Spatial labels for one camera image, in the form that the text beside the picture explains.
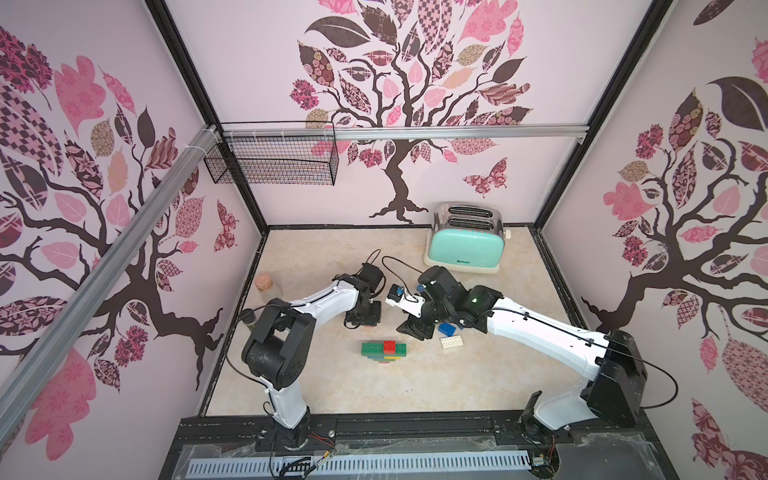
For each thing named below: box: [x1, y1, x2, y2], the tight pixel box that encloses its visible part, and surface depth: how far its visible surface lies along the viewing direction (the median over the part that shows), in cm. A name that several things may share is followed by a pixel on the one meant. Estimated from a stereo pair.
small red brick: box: [383, 340, 397, 355], surface depth 81 cm
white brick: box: [440, 334, 464, 349], surface depth 89 cm
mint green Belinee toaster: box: [423, 203, 511, 275], surface depth 102 cm
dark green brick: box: [396, 343, 407, 357], surface depth 82 cm
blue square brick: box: [438, 322, 457, 337], surface depth 92 cm
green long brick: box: [361, 343, 385, 357], surface depth 82 cm
